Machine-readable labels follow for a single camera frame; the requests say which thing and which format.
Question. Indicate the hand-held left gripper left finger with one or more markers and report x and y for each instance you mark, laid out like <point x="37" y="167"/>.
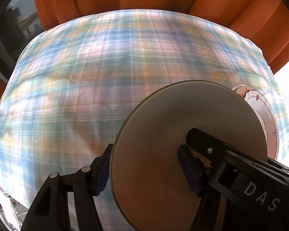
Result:
<point x="102" y="170"/>

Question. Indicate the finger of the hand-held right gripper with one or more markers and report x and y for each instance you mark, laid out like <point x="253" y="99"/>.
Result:
<point x="204" y="142"/>

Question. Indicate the pastel plaid tablecloth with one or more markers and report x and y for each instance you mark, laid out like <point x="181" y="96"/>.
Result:
<point x="86" y="77"/>

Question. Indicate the white lace table cover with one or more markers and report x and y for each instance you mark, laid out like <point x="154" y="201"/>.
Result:
<point x="8" y="201"/>

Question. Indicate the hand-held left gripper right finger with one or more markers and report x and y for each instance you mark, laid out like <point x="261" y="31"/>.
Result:
<point x="189" y="170"/>

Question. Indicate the white blue floral bowl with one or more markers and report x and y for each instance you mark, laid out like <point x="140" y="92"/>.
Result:
<point x="159" y="137"/>

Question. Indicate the scalloped red motif plate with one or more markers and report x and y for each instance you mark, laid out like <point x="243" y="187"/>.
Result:
<point x="265" y="115"/>

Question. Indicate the dark glass window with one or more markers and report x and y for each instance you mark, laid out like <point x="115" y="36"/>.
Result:
<point x="12" y="28"/>

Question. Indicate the large round yellow floral plate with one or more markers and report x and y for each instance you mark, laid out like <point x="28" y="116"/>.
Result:
<point x="239" y="89"/>

